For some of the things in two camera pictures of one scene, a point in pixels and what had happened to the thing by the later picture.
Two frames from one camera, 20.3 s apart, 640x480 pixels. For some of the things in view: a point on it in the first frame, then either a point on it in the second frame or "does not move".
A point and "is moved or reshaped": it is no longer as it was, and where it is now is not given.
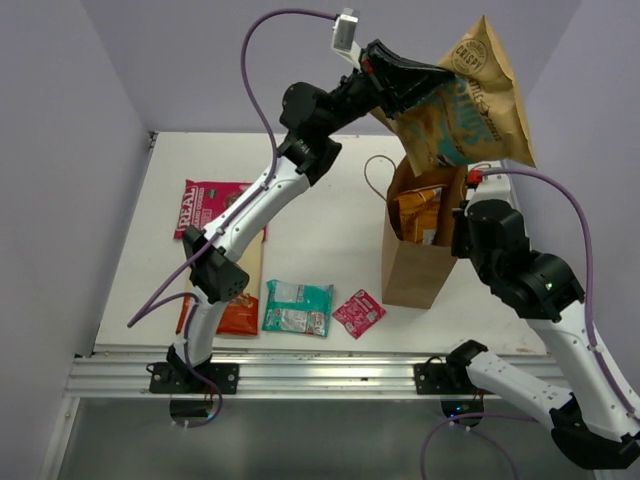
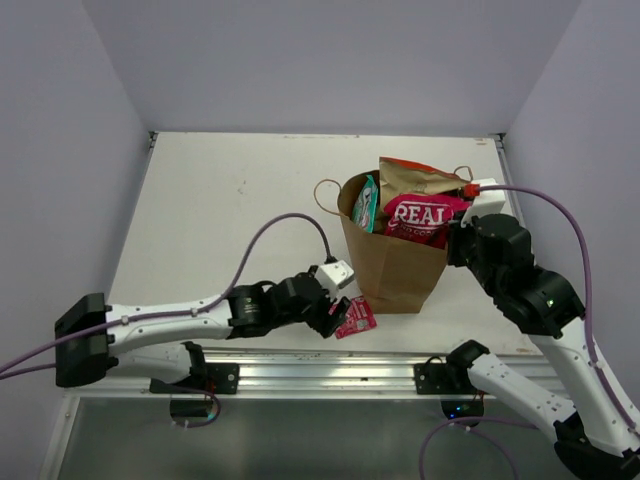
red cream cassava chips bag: [240, 314] → [399, 177]
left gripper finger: [402, 93] → [337, 313]
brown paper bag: [412, 273] → [393, 275]
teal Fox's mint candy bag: [298, 307] is moved or reshaped
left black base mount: [176, 378] does not move
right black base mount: [434, 377] does not move
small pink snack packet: [359, 314] is moved or reshaped
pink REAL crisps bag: [204, 199] → [422, 217]
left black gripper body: [355, 96] → [315, 314]
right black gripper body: [462, 246] does not move
